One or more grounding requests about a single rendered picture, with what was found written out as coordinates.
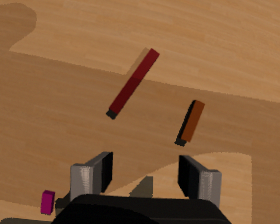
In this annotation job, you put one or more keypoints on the orange-brown rod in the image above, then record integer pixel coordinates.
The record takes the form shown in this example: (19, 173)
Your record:
(191, 120)

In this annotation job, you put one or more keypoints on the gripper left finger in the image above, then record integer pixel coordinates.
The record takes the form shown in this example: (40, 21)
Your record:
(93, 177)

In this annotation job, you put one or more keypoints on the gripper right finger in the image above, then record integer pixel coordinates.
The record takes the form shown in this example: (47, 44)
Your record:
(198, 182)

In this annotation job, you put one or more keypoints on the small magenta block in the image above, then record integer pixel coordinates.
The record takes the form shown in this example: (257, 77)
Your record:
(47, 202)

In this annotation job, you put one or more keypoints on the red rod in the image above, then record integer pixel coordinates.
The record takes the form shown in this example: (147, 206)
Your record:
(134, 81)

